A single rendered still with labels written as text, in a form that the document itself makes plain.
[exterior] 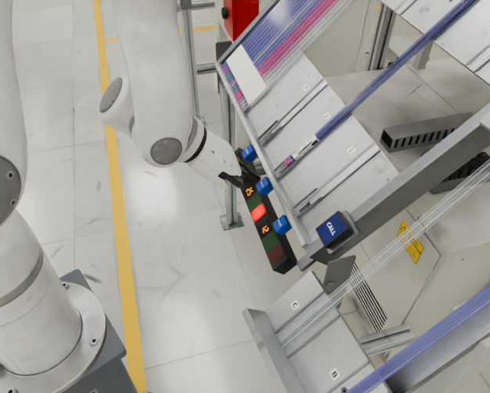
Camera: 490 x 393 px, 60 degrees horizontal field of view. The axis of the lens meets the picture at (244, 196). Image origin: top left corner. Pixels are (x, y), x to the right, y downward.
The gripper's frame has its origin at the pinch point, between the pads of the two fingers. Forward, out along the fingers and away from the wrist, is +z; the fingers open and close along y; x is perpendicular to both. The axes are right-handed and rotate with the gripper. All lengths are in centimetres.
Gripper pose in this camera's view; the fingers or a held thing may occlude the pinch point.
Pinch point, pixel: (248, 176)
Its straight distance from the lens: 84.7
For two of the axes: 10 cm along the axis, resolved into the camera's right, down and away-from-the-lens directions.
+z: 6.7, 3.6, 6.5
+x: 6.9, -6.3, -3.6
